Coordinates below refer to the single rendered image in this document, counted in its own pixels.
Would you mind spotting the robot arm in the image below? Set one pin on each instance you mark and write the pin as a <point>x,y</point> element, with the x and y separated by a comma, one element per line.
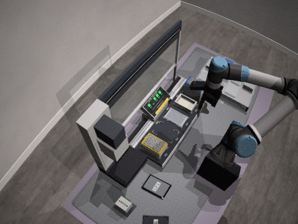
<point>240,138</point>

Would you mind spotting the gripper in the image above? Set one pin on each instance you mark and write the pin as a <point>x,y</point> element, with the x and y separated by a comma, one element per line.
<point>212,96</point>

